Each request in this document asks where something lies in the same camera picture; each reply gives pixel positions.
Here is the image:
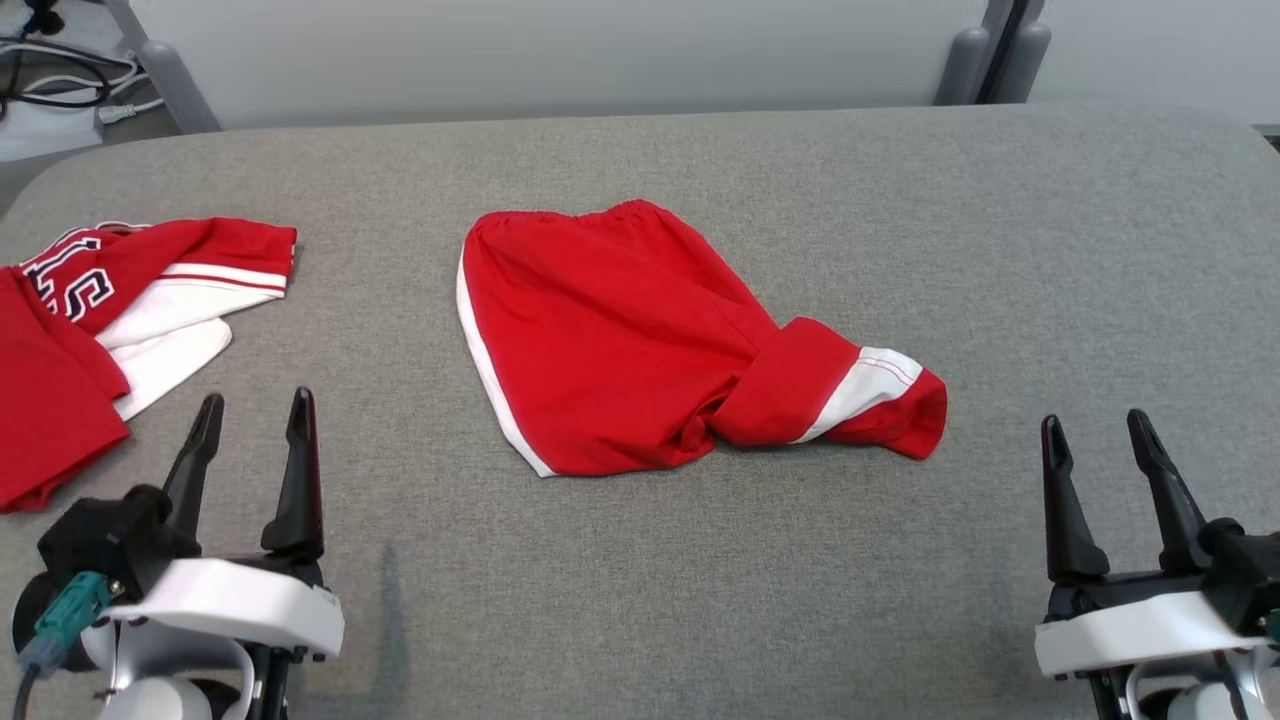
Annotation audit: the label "teal connector left camera cable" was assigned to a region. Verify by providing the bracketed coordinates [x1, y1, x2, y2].
[10, 571, 113, 720]

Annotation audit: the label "white partition panel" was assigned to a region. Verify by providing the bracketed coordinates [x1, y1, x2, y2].
[128, 0, 993, 132]
[1028, 0, 1280, 127]

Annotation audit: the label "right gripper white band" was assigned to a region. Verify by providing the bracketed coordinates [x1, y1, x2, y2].
[1034, 408, 1269, 683]

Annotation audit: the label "red shorts with white stripe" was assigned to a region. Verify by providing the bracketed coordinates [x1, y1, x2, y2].
[456, 199, 949, 479]

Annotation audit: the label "white plug with cable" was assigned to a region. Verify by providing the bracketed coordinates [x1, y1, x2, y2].
[20, 55, 167, 127]

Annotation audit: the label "red basketball jersey black lettering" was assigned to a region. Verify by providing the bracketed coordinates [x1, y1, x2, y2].
[0, 217, 299, 515]

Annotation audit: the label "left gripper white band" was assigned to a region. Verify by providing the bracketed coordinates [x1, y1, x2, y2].
[103, 387, 347, 663]

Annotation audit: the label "grey partition post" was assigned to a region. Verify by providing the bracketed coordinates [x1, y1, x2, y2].
[934, 0, 1013, 107]
[104, 0, 224, 135]
[992, 0, 1053, 105]

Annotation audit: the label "white power strip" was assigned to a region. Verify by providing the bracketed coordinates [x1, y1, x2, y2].
[0, 100, 107, 163]

